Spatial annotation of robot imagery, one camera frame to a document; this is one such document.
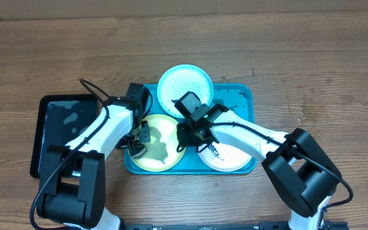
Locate yellow-green plate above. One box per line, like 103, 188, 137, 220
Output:
131, 114, 185, 173

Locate light blue plate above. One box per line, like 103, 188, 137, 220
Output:
157, 65, 213, 118

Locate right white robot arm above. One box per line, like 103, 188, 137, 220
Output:
173, 91, 354, 229

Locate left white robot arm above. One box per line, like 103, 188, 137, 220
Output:
29, 83, 153, 229

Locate teal plastic serving tray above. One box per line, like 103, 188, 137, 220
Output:
124, 84, 254, 175

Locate black rectangular water tray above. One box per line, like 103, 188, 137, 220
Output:
29, 94, 98, 178

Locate white plate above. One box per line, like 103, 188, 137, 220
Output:
198, 142, 257, 174

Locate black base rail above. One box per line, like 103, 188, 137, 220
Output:
119, 222, 349, 230

